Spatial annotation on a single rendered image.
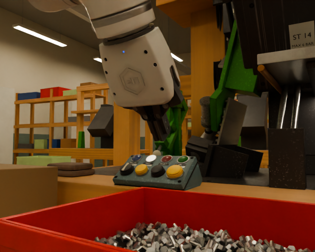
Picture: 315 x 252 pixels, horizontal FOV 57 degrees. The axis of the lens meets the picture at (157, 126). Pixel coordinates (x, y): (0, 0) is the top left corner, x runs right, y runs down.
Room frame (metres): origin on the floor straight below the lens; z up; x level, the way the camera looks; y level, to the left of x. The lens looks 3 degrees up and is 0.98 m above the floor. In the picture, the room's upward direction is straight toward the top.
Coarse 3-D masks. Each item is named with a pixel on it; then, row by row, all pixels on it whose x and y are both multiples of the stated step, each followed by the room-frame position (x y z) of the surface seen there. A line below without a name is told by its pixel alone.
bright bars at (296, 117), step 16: (272, 128) 0.54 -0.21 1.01; (288, 128) 0.52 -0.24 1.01; (272, 144) 0.54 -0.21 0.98; (288, 144) 0.52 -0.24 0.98; (304, 144) 0.52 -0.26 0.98; (272, 160) 0.54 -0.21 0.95; (288, 160) 0.52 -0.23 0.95; (304, 160) 0.51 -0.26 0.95; (272, 176) 0.54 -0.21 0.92; (288, 176) 0.52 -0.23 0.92; (304, 176) 0.51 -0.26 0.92
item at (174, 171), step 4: (168, 168) 0.52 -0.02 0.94; (172, 168) 0.52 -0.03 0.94; (176, 168) 0.51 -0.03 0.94; (180, 168) 0.51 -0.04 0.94; (168, 172) 0.51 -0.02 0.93; (172, 172) 0.51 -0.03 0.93; (176, 172) 0.50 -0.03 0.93; (180, 172) 0.51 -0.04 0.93; (168, 176) 0.51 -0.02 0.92; (172, 176) 0.51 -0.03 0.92; (176, 176) 0.51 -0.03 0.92
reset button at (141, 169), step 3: (138, 165) 0.56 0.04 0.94; (141, 165) 0.55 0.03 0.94; (144, 165) 0.55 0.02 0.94; (135, 168) 0.55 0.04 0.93; (138, 168) 0.55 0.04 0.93; (141, 168) 0.54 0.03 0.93; (144, 168) 0.54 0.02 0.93; (147, 168) 0.55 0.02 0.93; (135, 171) 0.55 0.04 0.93; (138, 171) 0.54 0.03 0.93; (141, 171) 0.54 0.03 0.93; (144, 171) 0.54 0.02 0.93; (138, 174) 0.55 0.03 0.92
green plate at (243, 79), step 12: (228, 48) 0.68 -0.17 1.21; (240, 48) 0.68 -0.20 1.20; (228, 60) 0.68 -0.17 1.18; (240, 60) 0.68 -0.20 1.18; (228, 72) 0.69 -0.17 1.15; (240, 72) 0.68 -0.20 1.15; (252, 72) 0.66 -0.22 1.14; (228, 84) 0.69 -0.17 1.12; (240, 84) 0.68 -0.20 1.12; (252, 84) 0.66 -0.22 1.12; (228, 96) 0.74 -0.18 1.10
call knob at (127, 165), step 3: (123, 165) 0.57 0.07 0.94; (126, 165) 0.57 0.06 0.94; (129, 165) 0.57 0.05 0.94; (120, 168) 0.57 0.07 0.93; (123, 168) 0.56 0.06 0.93; (126, 168) 0.56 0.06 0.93; (129, 168) 0.56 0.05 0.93; (132, 168) 0.57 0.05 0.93; (120, 171) 0.56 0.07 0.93; (123, 171) 0.56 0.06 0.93; (126, 171) 0.56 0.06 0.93; (129, 171) 0.56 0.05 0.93
